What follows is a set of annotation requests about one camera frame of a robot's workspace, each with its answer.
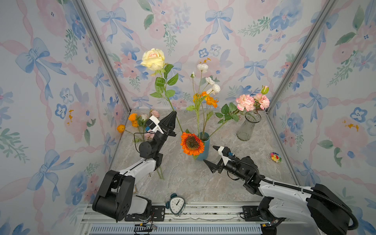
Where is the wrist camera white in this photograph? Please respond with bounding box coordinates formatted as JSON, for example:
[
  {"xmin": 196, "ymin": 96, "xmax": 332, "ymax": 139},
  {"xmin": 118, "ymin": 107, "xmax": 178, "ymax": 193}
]
[
  {"xmin": 146, "ymin": 115, "xmax": 164, "ymax": 134},
  {"xmin": 218, "ymin": 146, "xmax": 235, "ymax": 166}
]

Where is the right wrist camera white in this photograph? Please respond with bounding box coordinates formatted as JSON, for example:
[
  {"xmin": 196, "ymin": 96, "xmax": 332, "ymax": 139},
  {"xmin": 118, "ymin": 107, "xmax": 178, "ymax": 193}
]
[{"xmin": 218, "ymin": 146, "xmax": 235, "ymax": 166}]

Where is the clear glass vase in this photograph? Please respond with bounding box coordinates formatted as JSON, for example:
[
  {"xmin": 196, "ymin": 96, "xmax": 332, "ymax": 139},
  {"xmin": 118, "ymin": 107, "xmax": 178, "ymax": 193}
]
[{"xmin": 237, "ymin": 111, "xmax": 261, "ymax": 141}]

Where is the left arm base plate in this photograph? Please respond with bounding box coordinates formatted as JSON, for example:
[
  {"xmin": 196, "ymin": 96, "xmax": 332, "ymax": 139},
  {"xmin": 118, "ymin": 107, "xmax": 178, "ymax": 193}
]
[{"xmin": 124, "ymin": 205, "xmax": 165, "ymax": 222}]

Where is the orange poppy flower stem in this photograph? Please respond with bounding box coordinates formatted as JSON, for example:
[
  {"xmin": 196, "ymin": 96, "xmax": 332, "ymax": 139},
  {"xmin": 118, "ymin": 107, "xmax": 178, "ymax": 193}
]
[{"xmin": 193, "ymin": 90, "xmax": 218, "ymax": 141}]

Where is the colourful small flower toy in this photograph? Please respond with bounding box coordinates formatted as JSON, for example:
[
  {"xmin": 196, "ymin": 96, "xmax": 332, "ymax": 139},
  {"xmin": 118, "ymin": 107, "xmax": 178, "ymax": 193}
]
[{"xmin": 271, "ymin": 152, "xmax": 282, "ymax": 163}]

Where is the aluminium rail frame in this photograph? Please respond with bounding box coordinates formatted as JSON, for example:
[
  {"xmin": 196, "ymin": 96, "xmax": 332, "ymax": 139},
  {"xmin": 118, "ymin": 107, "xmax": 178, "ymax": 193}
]
[{"xmin": 76, "ymin": 202, "xmax": 321, "ymax": 235}]

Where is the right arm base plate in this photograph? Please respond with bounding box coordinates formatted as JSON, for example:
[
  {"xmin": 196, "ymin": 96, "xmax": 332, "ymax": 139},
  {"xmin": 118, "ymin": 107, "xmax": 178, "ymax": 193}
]
[{"xmin": 242, "ymin": 205, "xmax": 283, "ymax": 223}]

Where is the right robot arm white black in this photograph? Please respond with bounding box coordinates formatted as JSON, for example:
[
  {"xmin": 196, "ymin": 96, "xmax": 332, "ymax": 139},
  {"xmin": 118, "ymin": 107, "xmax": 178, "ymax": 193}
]
[{"xmin": 204, "ymin": 146, "xmax": 359, "ymax": 235}]

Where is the teal ceramic vase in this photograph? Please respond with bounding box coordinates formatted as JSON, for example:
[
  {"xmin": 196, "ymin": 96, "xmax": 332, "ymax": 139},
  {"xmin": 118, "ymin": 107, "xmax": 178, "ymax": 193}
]
[{"xmin": 196, "ymin": 132, "xmax": 210, "ymax": 161}]

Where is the pink rose flower stem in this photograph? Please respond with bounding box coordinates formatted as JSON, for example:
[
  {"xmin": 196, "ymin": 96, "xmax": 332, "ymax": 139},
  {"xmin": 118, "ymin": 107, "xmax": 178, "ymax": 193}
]
[{"xmin": 144, "ymin": 110, "xmax": 165, "ymax": 180}]

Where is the teal alarm clock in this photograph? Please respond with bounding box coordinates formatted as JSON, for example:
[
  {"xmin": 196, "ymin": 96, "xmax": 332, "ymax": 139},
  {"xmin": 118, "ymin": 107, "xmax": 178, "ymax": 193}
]
[{"xmin": 165, "ymin": 193, "xmax": 186, "ymax": 216}]

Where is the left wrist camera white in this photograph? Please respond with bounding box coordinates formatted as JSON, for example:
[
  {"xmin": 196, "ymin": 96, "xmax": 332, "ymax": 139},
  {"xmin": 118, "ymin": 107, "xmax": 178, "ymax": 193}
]
[{"xmin": 146, "ymin": 115, "xmax": 164, "ymax": 134}]

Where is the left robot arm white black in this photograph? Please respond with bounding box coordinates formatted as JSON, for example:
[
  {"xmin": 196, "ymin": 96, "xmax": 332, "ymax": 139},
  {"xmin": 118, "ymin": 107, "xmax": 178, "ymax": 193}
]
[{"xmin": 92, "ymin": 111, "xmax": 177, "ymax": 221}]

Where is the black corrugated cable hose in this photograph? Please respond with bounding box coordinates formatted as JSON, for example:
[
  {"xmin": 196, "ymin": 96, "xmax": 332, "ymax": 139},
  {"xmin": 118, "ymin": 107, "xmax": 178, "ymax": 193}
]
[{"xmin": 229, "ymin": 154, "xmax": 359, "ymax": 231}]

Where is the orange sunflower stem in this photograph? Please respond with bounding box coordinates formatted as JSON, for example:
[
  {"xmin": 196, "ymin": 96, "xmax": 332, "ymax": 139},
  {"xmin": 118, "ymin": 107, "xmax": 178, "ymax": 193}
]
[{"xmin": 181, "ymin": 132, "xmax": 205, "ymax": 160}]

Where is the cream yellow rose stem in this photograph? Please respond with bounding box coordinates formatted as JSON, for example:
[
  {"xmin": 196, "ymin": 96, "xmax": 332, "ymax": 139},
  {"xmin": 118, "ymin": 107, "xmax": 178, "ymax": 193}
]
[{"xmin": 140, "ymin": 48, "xmax": 184, "ymax": 134}]

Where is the white flower stem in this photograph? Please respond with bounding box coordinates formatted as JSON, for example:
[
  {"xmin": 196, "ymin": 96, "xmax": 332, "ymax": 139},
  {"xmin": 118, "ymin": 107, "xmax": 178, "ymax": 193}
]
[{"xmin": 185, "ymin": 64, "xmax": 221, "ymax": 139}]

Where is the orange ranunculus flower bunch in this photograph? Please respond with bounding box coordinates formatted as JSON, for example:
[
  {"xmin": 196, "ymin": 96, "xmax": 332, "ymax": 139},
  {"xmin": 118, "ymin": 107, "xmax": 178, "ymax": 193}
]
[{"xmin": 128, "ymin": 113, "xmax": 148, "ymax": 141}]

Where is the pink carnation flower stem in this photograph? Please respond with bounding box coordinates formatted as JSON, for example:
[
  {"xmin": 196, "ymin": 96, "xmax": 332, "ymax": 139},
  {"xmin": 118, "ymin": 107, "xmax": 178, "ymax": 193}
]
[{"xmin": 214, "ymin": 86, "xmax": 270, "ymax": 133}]

